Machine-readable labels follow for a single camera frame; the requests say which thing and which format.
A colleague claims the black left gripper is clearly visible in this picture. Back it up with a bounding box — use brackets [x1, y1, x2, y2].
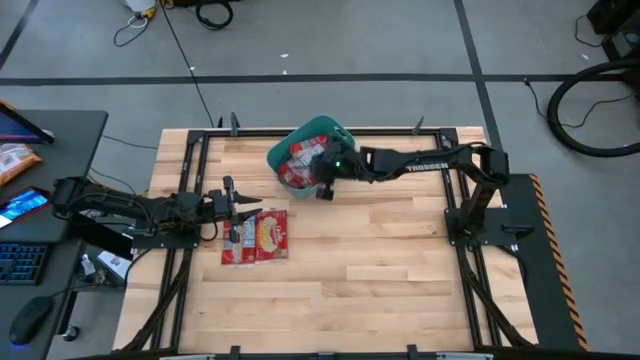
[208, 174, 263, 245]

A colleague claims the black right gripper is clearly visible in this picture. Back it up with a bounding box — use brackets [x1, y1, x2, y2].
[310, 141, 362, 202]

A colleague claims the teal plastic basket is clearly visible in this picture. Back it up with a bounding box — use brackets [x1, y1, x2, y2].
[266, 115, 357, 200]

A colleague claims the white labelled box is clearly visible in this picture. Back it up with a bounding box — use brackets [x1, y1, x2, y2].
[96, 249, 133, 281]

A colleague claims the black rectangular box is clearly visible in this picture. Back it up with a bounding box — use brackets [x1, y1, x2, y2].
[67, 219, 135, 260]

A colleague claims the black side desk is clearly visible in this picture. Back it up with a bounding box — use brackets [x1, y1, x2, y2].
[0, 108, 110, 360]

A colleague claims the smartphone in red case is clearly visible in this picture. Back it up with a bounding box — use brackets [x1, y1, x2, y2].
[0, 186, 53, 230]

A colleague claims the blue backlit keyboard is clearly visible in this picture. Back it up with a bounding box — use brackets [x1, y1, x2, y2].
[0, 241, 55, 287]

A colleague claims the white floor device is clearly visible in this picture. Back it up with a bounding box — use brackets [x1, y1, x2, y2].
[123, 0, 157, 15]

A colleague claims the orange snack bag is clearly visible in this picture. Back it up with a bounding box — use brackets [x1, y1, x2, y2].
[0, 143, 43, 189]

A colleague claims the black framed display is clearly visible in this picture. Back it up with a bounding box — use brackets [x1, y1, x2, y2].
[0, 101, 56, 146]

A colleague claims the black computer mouse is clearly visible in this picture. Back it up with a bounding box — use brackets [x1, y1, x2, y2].
[8, 294, 55, 347]

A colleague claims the black hazard striped floor mat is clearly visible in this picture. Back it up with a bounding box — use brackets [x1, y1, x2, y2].
[496, 172, 591, 352]

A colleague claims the black floor equipment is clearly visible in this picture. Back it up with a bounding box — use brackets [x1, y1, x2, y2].
[585, 0, 640, 64]

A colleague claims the black aluminium table frame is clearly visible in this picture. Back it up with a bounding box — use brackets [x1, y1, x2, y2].
[112, 112, 539, 360]

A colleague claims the thin black floor cable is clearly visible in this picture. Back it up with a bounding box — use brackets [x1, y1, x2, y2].
[523, 77, 632, 130]
[102, 133, 160, 151]
[88, 166, 139, 196]
[573, 13, 609, 50]

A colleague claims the long black floor cable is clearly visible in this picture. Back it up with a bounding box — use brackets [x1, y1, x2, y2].
[158, 0, 217, 129]

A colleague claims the coiled black cable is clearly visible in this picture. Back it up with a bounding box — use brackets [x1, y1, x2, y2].
[194, 0, 235, 31]

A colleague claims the white black cable loop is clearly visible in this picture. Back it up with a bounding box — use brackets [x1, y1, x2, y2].
[112, 13, 151, 49]

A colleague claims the large black hose ring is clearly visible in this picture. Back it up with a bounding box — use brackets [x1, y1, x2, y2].
[546, 58, 640, 159]

